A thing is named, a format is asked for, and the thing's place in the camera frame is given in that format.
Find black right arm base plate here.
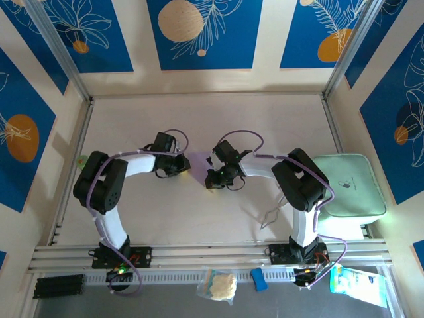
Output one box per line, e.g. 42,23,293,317
264,243,329,266

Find aluminium side rail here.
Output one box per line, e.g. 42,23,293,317
321,95,372,240
48,99,95,246

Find metal wire tongs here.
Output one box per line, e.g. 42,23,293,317
260,195,288,230

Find plastic bag with yellow sponge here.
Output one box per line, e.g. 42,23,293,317
195,268,238,306

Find black controller board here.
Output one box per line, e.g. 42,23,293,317
105,267,134,283
293,266,321,292

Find black ribbed block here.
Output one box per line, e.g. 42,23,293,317
32,273,85,300

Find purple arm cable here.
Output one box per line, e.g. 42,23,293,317
218,129,348,286
85,128,190,297

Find white slotted cable duct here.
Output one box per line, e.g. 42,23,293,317
82,266,332,286

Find teal snack packet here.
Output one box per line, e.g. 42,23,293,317
329,262,388,309

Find blue bone-shaped sponge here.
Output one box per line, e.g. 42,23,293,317
250,268,268,292

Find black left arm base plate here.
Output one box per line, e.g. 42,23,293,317
88,246,153,270

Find mint green zip pouch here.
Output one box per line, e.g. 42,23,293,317
314,153,388,219

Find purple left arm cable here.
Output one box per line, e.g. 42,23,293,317
85,128,190,297

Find blue floral wall poster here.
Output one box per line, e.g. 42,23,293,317
359,31,424,205
344,0,409,89
0,0,70,96
38,0,134,74
146,0,264,71
0,48,57,213
280,0,368,70

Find aluminium frame post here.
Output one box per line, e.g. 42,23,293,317
25,0,93,103
323,0,384,100

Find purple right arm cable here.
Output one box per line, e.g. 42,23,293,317
218,129,348,286

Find purple paper sheet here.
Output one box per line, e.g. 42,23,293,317
187,150,213,186

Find long aluminium base rail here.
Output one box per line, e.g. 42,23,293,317
28,240,394,275

